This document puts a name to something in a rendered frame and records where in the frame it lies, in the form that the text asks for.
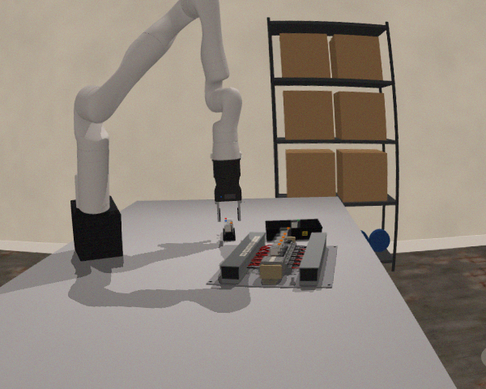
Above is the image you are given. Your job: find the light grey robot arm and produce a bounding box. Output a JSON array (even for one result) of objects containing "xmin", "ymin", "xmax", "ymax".
[{"xmin": 74, "ymin": 0, "xmax": 242, "ymax": 214}]

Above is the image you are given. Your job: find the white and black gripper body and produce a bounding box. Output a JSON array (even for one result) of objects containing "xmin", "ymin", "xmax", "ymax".
[{"xmin": 211, "ymin": 141, "xmax": 242, "ymax": 202}]

